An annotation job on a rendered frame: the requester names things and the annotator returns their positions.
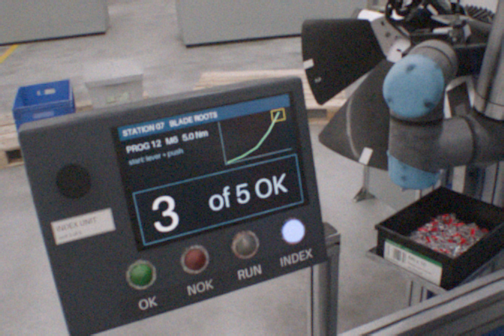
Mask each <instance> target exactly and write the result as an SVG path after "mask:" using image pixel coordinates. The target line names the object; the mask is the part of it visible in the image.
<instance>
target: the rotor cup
mask: <svg viewBox="0 0 504 336"><path fill-rule="evenodd" d="M456 4H457V3H456V2H449V0H412V1H411V2H410V3H409V4H408V5H404V0H388V1H387V2H386V5H385V19H386V21H387V23H388V24H389V25H390V26H391V27H392V28H393V29H395V30H396V31H397V33H398V34H400V35H401V36H402V37H403V38H406V39H408V40H410V35H411V34H412V33H413V32H415V31H416V30H417V29H430V31H429V32H433V33H434V30H436V29H435V28H431V27H428V26H429V25H433V24H443V23H444V22H440V21H439V20H437V19H433V18H431V16H433V15H434V14H433V13H432V12H431V11H430V10H429V9H428V6H429V5H430V6H431V7H432V8H433V9H434V10H435V11H436V12H437V15H440V16H451V15H455V14H460V15H461V16H465V17H469V15H468V13H467V11H466V10H465V9H464V8H463V7H462V6H461V5H460V10H459V11H456ZM398 26H401V28H402V29H404V30H405V31H407V32H408V33H409V35H406V34H405V33H404V32H403V31H401V30H400V28H399V27H398Z"/></svg>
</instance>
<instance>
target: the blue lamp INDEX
mask: <svg viewBox="0 0 504 336"><path fill-rule="evenodd" d="M305 230H306V228H305V225H304V224H303V223H302V220H301V219H299V218H298V217H288V218H287V219H285V221H284V222H283V223H282V224H281V226H280V237H281V239H282V240H283V241H284V242H285V243H287V244H292V245H293V244H296V243H298V242H300V241H301V240H302V239H303V237H304V234H305Z"/></svg>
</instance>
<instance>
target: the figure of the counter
mask: <svg viewBox="0 0 504 336"><path fill-rule="evenodd" d="M131 194H132V199H133V205H134V209H135V214H136V216H137V220H138V224H139V231H140V235H141V239H142V246H143V247H146V246H149V245H154V244H157V243H161V242H165V241H169V240H172V239H177V238H180V237H183V236H186V235H189V234H191V233H196V232H197V229H196V225H195V221H194V213H193V209H192V204H191V197H190V192H189V187H188V180H187V179H186V178H185V179H182V180H181V181H176V182H173V183H169V184H162V185H159V186H155V187H149V188H146V189H142V190H136V191H133V192H131Z"/></svg>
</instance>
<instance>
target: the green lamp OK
mask: <svg viewBox="0 0 504 336"><path fill-rule="evenodd" d="M126 278H127V282H128V283H129V285H130V286H132V287H133V288H135V289H138V290H142V289H145V288H147V287H150V286H151V285H152V284H153V282H154V281H155V278H156V270H155V267H154V265H153V264H152V263H151V262H149V261H148V260H144V259H141V260H137V261H135V262H133V263H131V264H130V265H129V267H128V268H127V271H126Z"/></svg>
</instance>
